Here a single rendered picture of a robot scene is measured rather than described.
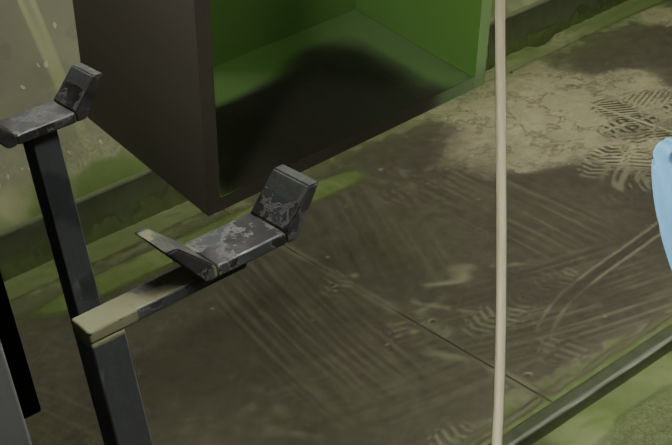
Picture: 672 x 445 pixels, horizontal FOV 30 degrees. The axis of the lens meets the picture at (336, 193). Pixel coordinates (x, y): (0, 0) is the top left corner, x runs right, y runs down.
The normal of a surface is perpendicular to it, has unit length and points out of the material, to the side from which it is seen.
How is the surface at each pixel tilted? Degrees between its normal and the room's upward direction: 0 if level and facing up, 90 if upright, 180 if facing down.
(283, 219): 45
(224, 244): 0
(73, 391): 0
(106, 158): 57
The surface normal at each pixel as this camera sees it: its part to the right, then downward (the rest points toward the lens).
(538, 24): 0.61, 0.31
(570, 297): -0.12, -0.87
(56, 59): 0.44, -0.22
